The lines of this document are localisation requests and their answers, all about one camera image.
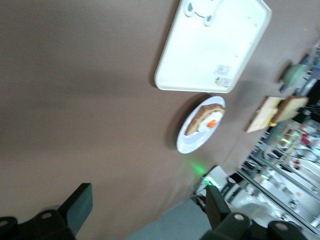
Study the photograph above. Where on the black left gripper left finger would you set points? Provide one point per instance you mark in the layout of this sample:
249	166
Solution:
75	212

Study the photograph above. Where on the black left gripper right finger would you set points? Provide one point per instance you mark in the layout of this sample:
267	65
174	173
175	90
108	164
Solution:
220	220

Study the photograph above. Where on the pale lilac round plate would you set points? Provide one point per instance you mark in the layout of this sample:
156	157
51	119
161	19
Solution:
190	143

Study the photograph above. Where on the fried egg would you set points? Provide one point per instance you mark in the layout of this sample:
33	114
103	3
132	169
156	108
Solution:
211	122

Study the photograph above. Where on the toast with fried egg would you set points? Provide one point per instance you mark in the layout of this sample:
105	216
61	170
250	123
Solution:
195	125

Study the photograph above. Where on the plain toast bread slice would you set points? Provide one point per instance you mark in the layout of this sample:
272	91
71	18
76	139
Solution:
291	107

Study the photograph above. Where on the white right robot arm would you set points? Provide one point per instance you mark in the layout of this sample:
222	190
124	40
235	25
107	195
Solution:
220	175

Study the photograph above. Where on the wooden cutting board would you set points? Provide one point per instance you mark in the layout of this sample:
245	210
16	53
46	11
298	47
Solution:
262	115

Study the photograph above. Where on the mint green bowl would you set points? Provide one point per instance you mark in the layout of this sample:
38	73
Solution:
293	75

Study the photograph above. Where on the cream bear print tray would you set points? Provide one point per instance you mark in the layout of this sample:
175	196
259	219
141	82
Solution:
207	55

